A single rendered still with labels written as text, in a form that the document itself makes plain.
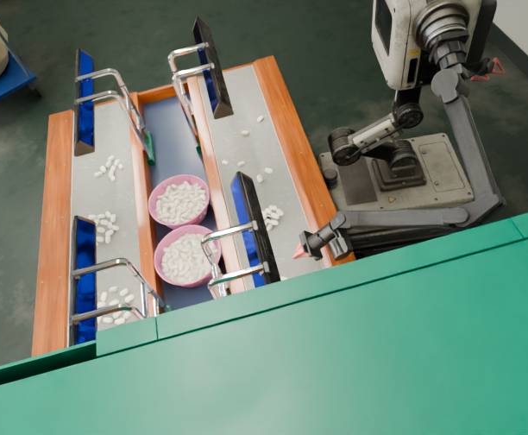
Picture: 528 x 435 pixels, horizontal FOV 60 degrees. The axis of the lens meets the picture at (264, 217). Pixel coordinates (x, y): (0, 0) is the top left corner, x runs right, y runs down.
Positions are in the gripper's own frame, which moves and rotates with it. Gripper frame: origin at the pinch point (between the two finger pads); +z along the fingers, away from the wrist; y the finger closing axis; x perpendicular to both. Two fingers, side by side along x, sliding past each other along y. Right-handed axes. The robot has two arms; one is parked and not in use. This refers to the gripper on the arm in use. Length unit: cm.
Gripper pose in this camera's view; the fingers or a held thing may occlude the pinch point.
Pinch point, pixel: (295, 256)
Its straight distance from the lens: 164.7
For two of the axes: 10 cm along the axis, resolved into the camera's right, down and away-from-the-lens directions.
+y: 2.1, 8.0, -5.7
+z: -6.5, 5.5, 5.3
